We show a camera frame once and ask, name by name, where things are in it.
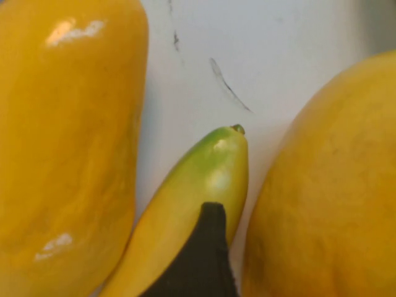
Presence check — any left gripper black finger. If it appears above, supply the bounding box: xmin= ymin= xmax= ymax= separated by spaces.
xmin=140 ymin=202 xmax=239 ymax=297

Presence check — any orange-tinted plastic mango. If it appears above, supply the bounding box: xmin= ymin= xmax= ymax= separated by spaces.
xmin=240 ymin=49 xmax=396 ymax=297

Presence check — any yellow plastic mango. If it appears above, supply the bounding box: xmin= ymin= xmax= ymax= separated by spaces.
xmin=0 ymin=0 xmax=150 ymax=297

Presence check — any small yellow plastic banana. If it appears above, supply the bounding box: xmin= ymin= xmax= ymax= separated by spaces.
xmin=98 ymin=123 xmax=250 ymax=297

